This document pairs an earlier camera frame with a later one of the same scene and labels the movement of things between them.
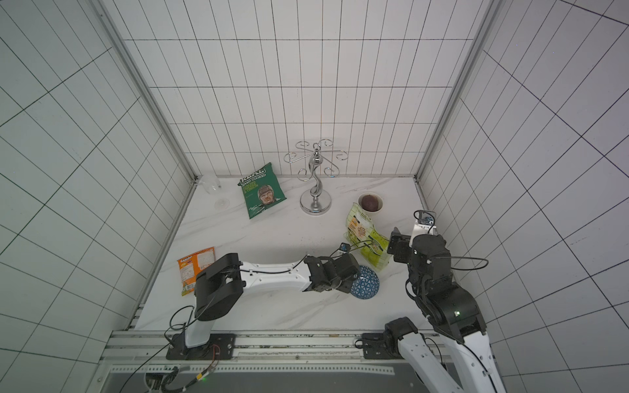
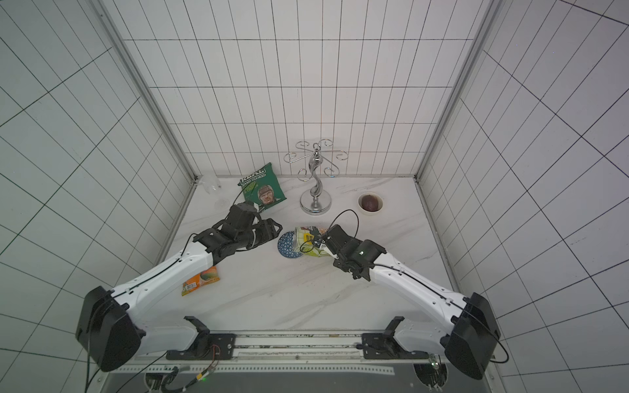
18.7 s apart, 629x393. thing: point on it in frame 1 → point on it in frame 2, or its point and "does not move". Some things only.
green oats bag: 373,246 → 304,241
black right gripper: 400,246 → 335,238
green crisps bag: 261,189 does not move
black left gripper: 346,287 → 269,232
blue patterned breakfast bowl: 366,285 → 285,245
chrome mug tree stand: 316,201 does not move
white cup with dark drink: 370,202 does not move
